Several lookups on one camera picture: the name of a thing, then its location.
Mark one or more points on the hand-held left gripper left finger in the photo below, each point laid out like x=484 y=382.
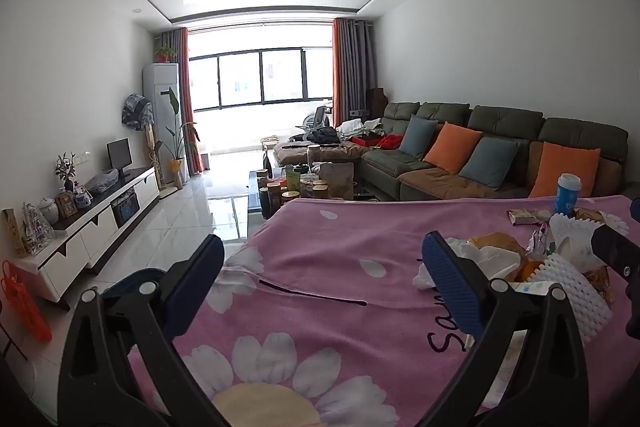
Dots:
x=210 y=267

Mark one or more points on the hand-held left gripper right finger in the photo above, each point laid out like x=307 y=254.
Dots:
x=450 y=292

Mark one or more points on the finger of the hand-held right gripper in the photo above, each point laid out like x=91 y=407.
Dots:
x=636 y=208
x=612 y=249

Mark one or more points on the white foam fruit net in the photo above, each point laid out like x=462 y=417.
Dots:
x=570 y=227
x=575 y=302

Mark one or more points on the curved orange peel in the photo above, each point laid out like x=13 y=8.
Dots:
x=530 y=269

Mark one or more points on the crumpled white tissue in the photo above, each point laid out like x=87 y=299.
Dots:
x=480 y=259

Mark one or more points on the gold foil snack wrapper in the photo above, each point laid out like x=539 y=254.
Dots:
x=495 y=241

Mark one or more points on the blue white paper cup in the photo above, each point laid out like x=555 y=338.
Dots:
x=567 y=197

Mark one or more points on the crumpled silver wrapper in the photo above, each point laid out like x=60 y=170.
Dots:
x=539 y=239

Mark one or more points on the black glass coffee table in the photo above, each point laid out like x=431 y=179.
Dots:
x=255 y=197

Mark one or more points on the white blue dotted wrapper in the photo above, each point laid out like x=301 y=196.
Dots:
x=535 y=287

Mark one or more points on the orange cushion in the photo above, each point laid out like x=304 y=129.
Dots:
x=562 y=162
x=452 y=147

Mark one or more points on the white snack packet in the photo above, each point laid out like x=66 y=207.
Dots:
x=527 y=217

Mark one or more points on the group of bamboo lid jars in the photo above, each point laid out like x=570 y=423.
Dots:
x=287 y=199

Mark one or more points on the tall plant in yellow pot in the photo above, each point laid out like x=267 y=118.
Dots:
x=175 y=167

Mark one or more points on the pink floral blanket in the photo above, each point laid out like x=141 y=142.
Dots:
x=325 y=267

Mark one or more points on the white black tv cabinet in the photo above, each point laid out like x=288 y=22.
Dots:
x=95 y=232

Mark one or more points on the green packet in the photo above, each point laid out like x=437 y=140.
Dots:
x=292 y=179

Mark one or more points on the large blue cushion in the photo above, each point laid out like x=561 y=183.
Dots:
x=490 y=162

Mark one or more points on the clear plastic bag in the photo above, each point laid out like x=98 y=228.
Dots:
x=101 y=181

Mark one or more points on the black computer monitor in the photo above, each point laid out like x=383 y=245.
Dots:
x=119 y=154

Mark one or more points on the blue white porcelain pot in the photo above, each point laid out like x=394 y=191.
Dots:
x=83 y=197

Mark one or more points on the brown paper bag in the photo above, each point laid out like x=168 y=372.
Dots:
x=337 y=182

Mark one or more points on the green brown sectional sofa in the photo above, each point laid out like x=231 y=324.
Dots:
x=505 y=119

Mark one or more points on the small blue cushion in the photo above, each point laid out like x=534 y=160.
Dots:
x=419 y=136

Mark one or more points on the red cloth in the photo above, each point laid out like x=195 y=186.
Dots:
x=390 y=141

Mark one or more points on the white floor air conditioner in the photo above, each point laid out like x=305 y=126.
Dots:
x=160 y=107

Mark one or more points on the white ceramic jar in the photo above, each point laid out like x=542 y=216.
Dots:
x=48 y=211

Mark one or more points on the fan with patterned cover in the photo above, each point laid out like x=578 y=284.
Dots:
x=136 y=112

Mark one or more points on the grey orange curtain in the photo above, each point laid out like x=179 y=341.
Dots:
x=350 y=72
x=182 y=97

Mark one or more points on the black clothes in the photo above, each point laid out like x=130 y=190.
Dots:
x=322 y=135

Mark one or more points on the flower twigs in dark vase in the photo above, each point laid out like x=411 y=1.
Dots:
x=66 y=167

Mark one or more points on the glass ship model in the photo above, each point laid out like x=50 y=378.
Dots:
x=36 y=232

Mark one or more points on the pile of white clothes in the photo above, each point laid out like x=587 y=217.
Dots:
x=357 y=127

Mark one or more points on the red plastic bag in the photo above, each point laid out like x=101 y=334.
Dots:
x=25 y=307

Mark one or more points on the large black framed window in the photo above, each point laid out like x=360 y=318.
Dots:
x=260 y=77

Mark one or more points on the tan gift box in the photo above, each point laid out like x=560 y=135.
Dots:
x=14 y=232

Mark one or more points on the small potted green plant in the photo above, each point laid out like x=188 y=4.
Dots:
x=165 y=53

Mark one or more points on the wooden picture frame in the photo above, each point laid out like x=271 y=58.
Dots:
x=66 y=205

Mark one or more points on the white wall sockets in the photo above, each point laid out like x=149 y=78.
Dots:
x=82 y=158

